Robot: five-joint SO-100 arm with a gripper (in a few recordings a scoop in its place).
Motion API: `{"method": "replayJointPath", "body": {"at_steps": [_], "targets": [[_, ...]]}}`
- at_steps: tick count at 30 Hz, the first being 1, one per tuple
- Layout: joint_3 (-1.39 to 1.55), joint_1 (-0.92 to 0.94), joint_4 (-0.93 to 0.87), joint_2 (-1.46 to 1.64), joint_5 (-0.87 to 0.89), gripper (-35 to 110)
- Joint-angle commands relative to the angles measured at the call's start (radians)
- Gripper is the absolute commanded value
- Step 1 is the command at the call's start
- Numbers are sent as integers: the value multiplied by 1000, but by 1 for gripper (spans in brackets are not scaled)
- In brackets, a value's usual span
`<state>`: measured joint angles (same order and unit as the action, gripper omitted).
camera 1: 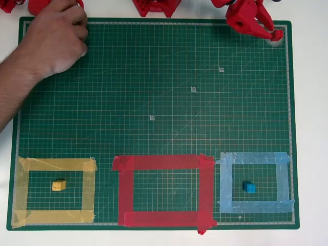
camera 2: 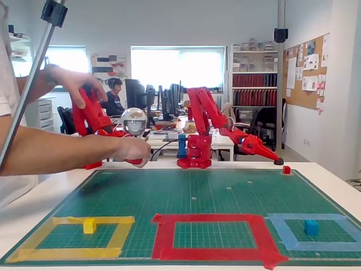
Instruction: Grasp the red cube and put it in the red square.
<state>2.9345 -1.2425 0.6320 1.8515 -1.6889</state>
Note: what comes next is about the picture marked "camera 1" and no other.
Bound red toy brick cube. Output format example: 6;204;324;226
271;29;284;42

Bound red leader arm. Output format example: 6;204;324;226
0;0;86;16

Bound bare human forearm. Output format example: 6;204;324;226
0;48;42;134

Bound blue tape square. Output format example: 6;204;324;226
215;151;296;215

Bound blue toy brick cube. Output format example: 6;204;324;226
242;181;256;193

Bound red tape square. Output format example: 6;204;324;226
111;153;218;236

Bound yellow tape square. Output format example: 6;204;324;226
11;156;98;229

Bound yellow toy brick cube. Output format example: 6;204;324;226
52;180;67;192

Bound bare human hand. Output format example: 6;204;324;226
19;0;90;81

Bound green cutting mat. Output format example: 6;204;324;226
6;16;300;231

